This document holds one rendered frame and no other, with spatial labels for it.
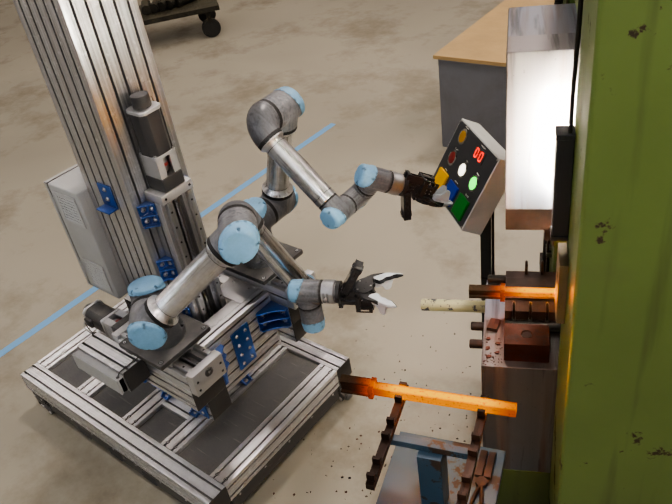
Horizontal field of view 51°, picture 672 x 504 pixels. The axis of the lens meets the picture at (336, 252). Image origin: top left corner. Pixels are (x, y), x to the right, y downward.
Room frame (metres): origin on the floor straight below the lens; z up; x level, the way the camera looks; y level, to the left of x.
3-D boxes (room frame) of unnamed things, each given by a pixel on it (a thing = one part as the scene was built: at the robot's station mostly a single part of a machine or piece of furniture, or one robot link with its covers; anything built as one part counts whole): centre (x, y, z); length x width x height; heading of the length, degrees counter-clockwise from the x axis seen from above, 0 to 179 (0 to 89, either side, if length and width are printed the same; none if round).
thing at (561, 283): (1.23, -0.50, 1.27); 0.09 x 0.02 x 0.17; 162
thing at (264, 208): (2.19, 0.28, 0.98); 0.13 x 0.12 x 0.14; 139
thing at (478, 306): (1.92, -0.49, 0.62); 0.44 x 0.05 x 0.05; 72
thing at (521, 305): (1.50, -0.67, 0.96); 0.42 x 0.20 x 0.09; 72
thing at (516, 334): (1.38, -0.48, 0.95); 0.12 x 0.09 x 0.07; 72
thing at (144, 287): (1.82, 0.62, 0.98); 0.13 x 0.12 x 0.14; 4
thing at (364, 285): (1.68, -0.04, 0.97); 0.12 x 0.08 x 0.09; 72
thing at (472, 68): (4.60, -1.46, 0.33); 1.24 x 0.64 x 0.66; 140
